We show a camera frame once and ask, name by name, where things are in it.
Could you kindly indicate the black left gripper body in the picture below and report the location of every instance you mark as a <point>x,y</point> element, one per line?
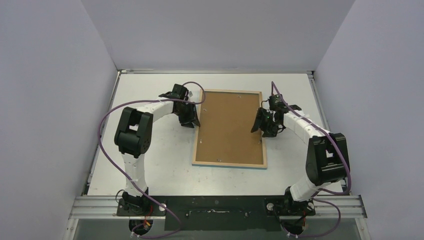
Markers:
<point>185,115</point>

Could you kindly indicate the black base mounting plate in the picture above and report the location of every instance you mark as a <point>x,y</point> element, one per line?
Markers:
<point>219,213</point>

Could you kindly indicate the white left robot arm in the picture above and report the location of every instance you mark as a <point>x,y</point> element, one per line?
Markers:
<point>133,138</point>

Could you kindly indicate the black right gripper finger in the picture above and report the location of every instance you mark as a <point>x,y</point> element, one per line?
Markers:
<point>270,132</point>
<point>259,119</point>

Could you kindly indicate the aluminium front rail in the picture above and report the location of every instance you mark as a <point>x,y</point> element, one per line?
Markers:
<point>106,207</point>

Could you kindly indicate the blue wooden picture frame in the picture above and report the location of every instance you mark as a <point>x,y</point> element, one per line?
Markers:
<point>228,165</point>

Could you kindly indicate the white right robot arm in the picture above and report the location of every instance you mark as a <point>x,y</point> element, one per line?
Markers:
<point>326,159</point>

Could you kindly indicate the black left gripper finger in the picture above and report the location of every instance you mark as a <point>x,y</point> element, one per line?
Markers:
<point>187,123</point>
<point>194,116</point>

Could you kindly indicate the brown cardboard backing board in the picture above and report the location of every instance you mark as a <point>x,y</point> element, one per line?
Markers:
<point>228,129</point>

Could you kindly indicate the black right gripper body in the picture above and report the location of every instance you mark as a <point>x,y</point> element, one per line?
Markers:
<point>265,122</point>

